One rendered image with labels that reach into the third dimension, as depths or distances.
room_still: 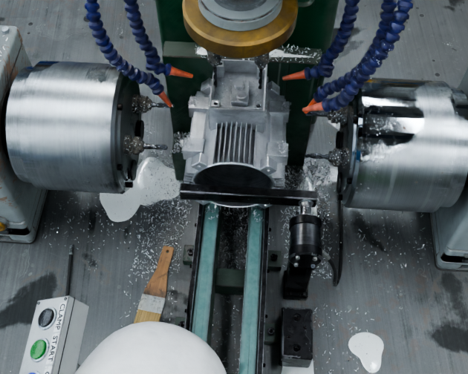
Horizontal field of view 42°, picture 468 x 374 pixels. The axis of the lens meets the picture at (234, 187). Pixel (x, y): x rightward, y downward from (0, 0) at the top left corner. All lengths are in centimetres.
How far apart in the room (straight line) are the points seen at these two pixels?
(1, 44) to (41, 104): 17
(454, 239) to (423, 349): 22
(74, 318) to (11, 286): 38
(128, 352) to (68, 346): 59
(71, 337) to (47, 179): 32
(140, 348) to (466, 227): 90
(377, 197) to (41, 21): 109
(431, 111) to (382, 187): 15
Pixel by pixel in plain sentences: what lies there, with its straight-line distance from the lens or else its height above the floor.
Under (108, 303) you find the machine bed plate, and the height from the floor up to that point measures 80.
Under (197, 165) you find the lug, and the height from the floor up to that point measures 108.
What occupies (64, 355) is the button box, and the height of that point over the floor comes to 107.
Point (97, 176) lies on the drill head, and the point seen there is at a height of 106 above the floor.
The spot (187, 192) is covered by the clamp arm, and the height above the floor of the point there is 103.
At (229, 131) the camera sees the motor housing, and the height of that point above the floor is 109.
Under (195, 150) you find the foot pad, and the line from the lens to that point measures 111.
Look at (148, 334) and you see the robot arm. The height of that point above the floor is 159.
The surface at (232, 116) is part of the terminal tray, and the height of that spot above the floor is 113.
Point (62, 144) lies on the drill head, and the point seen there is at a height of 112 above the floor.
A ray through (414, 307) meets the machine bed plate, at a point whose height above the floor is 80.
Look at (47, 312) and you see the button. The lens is 101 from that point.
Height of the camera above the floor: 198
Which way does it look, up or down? 58 degrees down
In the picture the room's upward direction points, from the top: straight up
